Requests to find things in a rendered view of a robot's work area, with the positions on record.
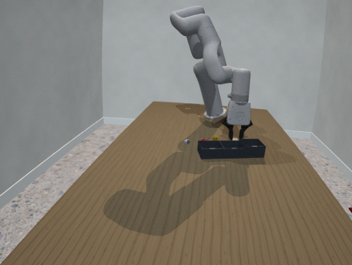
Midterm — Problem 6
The dark grey rack of three bins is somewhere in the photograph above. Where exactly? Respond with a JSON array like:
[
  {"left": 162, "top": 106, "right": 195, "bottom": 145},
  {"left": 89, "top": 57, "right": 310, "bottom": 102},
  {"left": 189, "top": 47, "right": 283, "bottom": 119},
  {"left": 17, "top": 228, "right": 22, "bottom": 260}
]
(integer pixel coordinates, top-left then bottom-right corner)
[{"left": 198, "top": 139, "right": 266, "bottom": 159}]

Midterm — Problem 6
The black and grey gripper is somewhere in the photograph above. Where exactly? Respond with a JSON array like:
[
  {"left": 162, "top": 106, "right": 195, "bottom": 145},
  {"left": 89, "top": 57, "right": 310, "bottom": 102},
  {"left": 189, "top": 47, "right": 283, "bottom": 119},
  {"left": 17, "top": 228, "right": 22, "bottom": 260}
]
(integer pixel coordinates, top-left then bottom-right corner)
[{"left": 222, "top": 100, "right": 253, "bottom": 140}]

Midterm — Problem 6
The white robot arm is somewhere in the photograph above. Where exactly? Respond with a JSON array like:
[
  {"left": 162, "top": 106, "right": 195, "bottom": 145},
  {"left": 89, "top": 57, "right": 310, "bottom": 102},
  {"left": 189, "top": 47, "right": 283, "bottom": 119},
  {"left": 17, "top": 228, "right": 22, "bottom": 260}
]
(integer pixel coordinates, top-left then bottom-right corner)
[{"left": 170, "top": 6, "right": 250, "bottom": 119}]

